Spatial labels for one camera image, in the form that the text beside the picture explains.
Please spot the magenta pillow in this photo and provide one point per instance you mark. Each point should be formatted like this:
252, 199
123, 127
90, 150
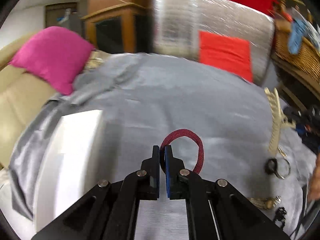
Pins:
55, 54

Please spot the wicker basket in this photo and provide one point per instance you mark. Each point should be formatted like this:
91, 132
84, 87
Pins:
305, 63

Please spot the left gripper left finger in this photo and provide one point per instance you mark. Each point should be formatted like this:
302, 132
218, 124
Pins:
150, 188

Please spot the white organizer tray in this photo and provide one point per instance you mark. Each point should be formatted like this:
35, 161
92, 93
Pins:
69, 166

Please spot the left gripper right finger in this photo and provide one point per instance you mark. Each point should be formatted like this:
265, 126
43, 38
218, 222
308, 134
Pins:
173, 166

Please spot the beige leather headboard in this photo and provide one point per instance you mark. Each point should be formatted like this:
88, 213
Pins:
21, 99

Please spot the blue cloth in basket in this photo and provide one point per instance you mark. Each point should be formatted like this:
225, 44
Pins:
298, 29

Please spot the cream hair claw clip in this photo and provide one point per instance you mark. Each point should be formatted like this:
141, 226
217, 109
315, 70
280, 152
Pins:
279, 120

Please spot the person's right hand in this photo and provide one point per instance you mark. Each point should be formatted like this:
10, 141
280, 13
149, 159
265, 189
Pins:
314, 185

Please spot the silver foil wrapped package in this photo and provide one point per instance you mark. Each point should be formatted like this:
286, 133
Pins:
176, 25

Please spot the wooden cabinet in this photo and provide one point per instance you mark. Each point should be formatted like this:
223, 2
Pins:
118, 26

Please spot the grey bed blanket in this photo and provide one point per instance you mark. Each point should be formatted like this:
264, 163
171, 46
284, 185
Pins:
143, 98

